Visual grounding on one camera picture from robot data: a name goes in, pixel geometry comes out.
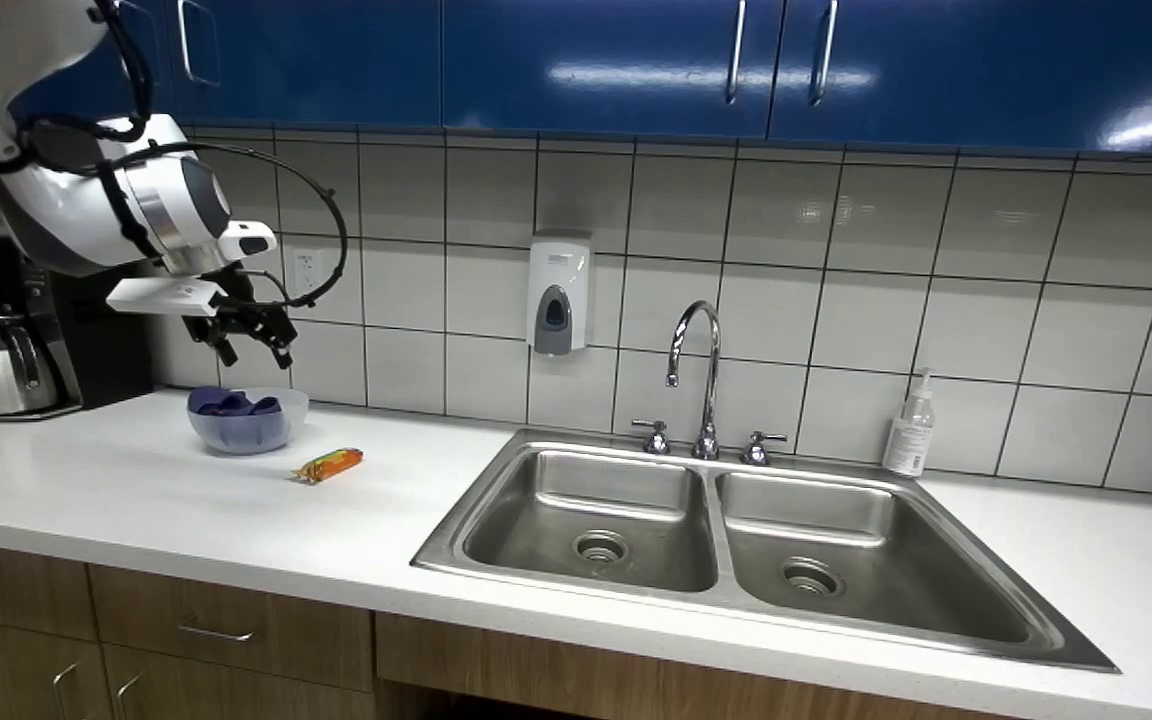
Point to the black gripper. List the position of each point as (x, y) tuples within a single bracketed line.
[(242, 319)]

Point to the black coffee machine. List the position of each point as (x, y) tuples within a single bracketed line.
[(69, 363)]

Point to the wooden lower cabinet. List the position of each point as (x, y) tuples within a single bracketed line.
[(258, 653)]

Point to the blue upper cabinet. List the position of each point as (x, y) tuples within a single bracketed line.
[(538, 62)]

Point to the chrome gooseneck faucet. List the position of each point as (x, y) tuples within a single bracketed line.
[(708, 384)]

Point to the stainless steel double sink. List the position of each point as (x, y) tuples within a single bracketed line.
[(762, 546)]

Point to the clear soap bottle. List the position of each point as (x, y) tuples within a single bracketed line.
[(911, 432)]

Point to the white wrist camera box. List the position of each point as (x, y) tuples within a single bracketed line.
[(163, 293)]

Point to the white wall soap dispenser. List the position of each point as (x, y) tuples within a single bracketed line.
[(559, 293)]

